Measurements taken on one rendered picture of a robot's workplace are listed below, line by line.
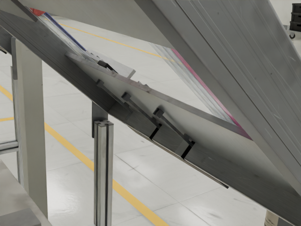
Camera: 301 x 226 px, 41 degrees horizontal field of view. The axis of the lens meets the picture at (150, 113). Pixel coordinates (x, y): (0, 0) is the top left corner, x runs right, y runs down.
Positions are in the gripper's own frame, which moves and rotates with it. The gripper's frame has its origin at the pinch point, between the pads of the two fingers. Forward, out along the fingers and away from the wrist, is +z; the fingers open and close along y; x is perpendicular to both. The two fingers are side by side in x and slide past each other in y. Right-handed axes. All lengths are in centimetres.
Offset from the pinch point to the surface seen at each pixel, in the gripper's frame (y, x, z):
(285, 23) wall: -446, 599, -337
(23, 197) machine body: 10.4, 12.9, 31.3
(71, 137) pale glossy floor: -144, 114, 33
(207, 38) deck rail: 60, -12, 4
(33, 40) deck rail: -8.0, 5.8, 4.4
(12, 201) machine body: 10.4, 11.2, 32.5
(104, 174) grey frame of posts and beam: -10, 43, 24
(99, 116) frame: -14.2, 34.7, 11.3
